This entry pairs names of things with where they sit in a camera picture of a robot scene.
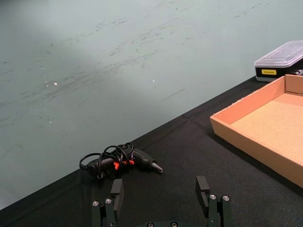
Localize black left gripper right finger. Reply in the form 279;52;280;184
195;175;232;227

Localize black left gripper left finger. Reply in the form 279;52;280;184
91;178;125;227

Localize black table cloth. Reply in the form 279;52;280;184
0;75;303;227

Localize shallow brown cardboard tray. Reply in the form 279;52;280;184
210;74;303;189

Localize clear plastic case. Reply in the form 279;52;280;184
254;40;303;83

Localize black corded tool orange parts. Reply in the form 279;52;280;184
79;142;164;181

